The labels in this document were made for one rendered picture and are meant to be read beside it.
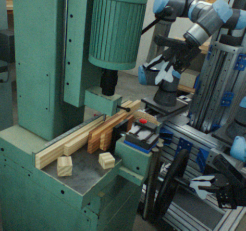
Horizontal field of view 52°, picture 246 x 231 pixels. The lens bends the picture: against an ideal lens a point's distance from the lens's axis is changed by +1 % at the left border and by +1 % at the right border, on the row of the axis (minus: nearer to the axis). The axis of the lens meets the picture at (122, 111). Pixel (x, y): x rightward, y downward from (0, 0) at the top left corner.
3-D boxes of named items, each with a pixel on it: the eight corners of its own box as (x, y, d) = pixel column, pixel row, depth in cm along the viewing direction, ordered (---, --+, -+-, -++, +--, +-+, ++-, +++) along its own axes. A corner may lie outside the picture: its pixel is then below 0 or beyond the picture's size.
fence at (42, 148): (35, 167, 82) (35, 153, 79) (31, 164, 82) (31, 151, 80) (127, 108, 130) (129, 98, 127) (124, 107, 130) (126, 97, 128)
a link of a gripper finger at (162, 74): (169, 91, 89) (179, 70, 92) (158, 81, 86) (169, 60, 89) (163, 92, 92) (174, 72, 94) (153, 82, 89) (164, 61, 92)
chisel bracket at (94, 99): (110, 120, 99) (113, 101, 95) (82, 108, 104) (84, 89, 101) (120, 114, 105) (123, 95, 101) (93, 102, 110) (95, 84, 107)
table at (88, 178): (106, 228, 73) (109, 213, 70) (31, 179, 85) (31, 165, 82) (177, 140, 121) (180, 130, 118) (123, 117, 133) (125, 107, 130)
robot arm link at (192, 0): (194, 18, 143) (243, 37, 101) (176, 15, 141) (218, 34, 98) (201, -5, 138) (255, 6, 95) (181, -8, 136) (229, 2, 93)
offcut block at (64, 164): (71, 175, 81) (72, 165, 79) (57, 176, 80) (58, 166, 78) (69, 166, 85) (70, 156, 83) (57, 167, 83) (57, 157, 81)
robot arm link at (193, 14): (209, 25, 106) (222, 30, 96) (184, 21, 104) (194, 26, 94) (215, 5, 102) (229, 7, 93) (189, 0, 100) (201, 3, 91)
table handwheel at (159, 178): (191, 165, 114) (163, 227, 104) (152, 147, 122) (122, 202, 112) (194, 140, 90) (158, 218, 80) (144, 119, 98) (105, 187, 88)
